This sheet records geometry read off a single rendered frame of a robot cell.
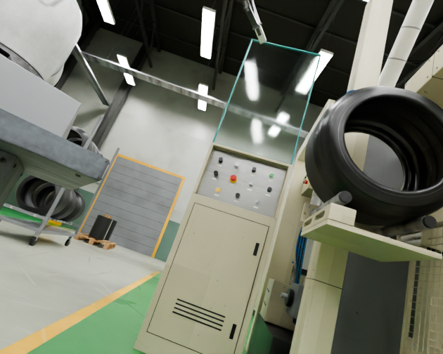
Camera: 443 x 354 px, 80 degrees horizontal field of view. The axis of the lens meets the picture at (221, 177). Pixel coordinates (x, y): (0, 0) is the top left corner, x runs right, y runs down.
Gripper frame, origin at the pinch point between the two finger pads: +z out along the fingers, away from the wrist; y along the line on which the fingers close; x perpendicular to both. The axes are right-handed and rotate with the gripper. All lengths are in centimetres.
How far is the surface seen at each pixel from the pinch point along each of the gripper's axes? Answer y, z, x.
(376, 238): -72, 58, -25
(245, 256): -51, 93, 43
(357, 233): -71, 55, -20
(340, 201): -62, 48, -17
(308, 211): -44, 71, 0
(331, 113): -30.2, 31.8, -20.3
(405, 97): -21, 40, -46
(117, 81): 821, 82, 766
